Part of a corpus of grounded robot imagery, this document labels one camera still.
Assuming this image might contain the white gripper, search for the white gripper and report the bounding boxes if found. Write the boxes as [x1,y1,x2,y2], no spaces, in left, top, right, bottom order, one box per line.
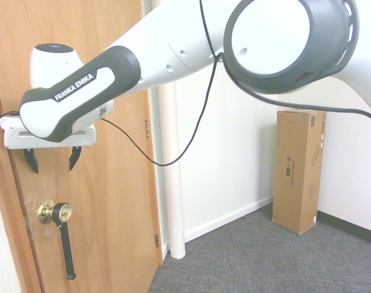
[4,125,97,175]

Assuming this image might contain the wooden door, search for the wooden door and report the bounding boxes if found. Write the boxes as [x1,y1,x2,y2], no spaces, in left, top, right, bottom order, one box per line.
[0,0,164,293]

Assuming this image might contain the brass door knob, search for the brass door knob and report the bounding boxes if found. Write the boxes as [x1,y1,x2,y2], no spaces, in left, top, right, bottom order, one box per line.
[37,200,73,226]

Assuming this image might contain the clear tape patch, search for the clear tape patch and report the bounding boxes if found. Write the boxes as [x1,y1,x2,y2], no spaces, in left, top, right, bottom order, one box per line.
[22,176,66,242]

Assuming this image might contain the white round column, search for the white round column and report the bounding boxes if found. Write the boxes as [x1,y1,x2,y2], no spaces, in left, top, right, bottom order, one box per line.
[159,82,186,260]

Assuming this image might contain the white baseboard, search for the white baseboard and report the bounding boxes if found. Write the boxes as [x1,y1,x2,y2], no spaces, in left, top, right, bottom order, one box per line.
[184,195,275,244]

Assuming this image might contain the tall cardboard box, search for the tall cardboard box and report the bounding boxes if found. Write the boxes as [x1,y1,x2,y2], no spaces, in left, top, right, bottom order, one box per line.
[271,109,328,236]

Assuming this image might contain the black baseboard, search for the black baseboard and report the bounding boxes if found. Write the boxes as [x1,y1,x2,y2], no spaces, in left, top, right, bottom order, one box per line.
[317,210,371,245]

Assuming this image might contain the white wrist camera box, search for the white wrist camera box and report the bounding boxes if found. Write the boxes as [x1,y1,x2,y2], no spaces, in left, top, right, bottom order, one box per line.
[0,113,22,130]

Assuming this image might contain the black lever handle attachment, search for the black lever handle attachment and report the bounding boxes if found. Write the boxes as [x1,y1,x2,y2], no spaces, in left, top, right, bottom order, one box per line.
[51,202,76,281]

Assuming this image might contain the thin black camera cable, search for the thin black camera cable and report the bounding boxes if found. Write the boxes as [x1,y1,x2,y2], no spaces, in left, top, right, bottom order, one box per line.
[0,0,225,167]

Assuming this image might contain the thick black cable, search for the thick black cable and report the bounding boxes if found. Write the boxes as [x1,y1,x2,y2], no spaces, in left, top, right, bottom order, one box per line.
[226,67,371,125]

